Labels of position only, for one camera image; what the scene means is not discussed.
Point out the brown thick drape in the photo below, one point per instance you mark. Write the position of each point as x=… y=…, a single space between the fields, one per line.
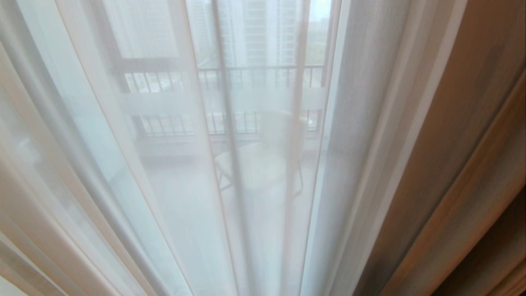
x=460 y=164

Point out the white sheer curtain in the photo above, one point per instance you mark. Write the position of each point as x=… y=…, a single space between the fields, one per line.
x=172 y=172

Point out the white balcony chair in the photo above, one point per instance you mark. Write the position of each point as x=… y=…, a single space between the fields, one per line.
x=263 y=160

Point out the black balcony railing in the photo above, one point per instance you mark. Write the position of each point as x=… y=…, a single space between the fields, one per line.
x=246 y=76

